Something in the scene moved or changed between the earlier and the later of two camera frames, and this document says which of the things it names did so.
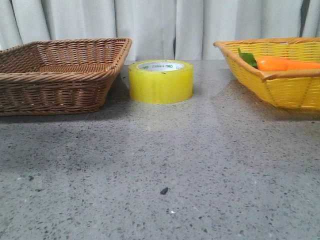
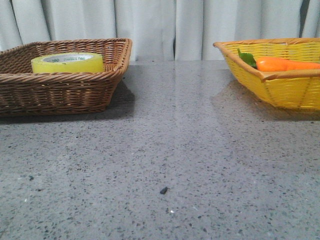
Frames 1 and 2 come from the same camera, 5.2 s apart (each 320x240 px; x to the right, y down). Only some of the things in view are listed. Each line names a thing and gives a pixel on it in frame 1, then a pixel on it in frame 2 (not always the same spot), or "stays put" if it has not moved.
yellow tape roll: (160, 81) to (68, 62)
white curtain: (183, 30) stays put
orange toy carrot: (269, 63) stays put
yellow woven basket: (285, 72) stays put
